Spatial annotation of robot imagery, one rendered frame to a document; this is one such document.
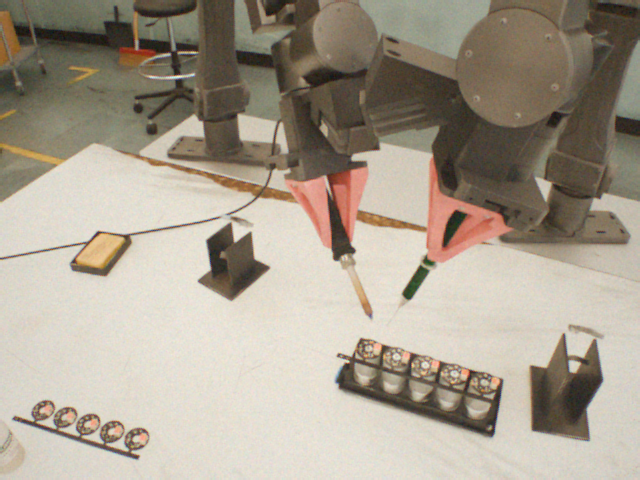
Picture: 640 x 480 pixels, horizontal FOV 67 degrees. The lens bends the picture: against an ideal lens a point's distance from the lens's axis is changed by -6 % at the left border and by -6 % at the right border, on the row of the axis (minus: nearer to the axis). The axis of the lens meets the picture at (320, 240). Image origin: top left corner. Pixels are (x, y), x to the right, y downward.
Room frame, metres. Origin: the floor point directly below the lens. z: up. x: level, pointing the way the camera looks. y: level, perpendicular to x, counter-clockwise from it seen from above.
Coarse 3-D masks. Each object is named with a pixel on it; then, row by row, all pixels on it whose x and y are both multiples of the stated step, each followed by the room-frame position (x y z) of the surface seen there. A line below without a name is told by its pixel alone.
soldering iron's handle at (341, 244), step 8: (328, 192) 0.45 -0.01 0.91; (328, 200) 0.44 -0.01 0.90; (328, 208) 0.43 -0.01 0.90; (336, 216) 0.42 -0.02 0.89; (336, 224) 0.41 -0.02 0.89; (336, 232) 0.40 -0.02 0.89; (344, 232) 0.41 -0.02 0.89; (336, 240) 0.40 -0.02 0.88; (344, 240) 0.40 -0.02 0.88; (336, 248) 0.39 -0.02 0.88; (344, 248) 0.39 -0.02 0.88; (352, 248) 0.39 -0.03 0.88; (336, 256) 0.38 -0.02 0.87
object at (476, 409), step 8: (488, 384) 0.27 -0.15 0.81; (472, 392) 0.27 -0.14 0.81; (464, 400) 0.28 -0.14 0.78; (472, 400) 0.27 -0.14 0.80; (464, 408) 0.27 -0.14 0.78; (472, 408) 0.27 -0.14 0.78; (480, 408) 0.26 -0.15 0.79; (488, 408) 0.27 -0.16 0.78; (472, 416) 0.26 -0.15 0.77; (480, 416) 0.26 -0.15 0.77
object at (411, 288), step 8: (448, 216) 0.32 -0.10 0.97; (456, 216) 0.32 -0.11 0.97; (464, 216) 0.32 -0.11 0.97; (448, 224) 0.32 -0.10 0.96; (456, 224) 0.32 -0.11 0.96; (448, 232) 0.32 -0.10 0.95; (448, 240) 0.32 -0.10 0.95; (424, 256) 0.32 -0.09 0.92; (424, 264) 0.32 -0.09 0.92; (432, 264) 0.32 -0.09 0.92; (416, 272) 0.32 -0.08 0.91; (424, 272) 0.32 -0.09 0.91; (416, 280) 0.32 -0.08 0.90; (408, 288) 0.32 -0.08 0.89; (416, 288) 0.32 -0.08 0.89; (408, 296) 0.32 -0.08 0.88
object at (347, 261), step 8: (344, 256) 0.38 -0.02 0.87; (352, 256) 0.39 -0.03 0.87; (344, 264) 0.38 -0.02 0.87; (352, 264) 0.38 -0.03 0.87; (352, 272) 0.37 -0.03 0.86; (352, 280) 0.36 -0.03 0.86; (360, 288) 0.36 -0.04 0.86; (360, 296) 0.35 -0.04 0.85; (368, 304) 0.34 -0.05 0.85; (368, 312) 0.34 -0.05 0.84
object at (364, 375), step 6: (372, 342) 0.33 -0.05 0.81; (366, 348) 0.32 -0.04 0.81; (372, 348) 0.32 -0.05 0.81; (366, 360) 0.31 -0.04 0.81; (372, 360) 0.31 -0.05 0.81; (378, 360) 0.31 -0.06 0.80; (360, 366) 0.31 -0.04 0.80; (360, 372) 0.31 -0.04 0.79; (366, 372) 0.31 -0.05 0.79; (372, 372) 0.31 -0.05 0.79; (378, 372) 0.31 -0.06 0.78; (360, 378) 0.31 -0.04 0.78; (366, 378) 0.31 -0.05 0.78; (372, 378) 0.31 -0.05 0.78; (366, 384) 0.31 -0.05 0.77
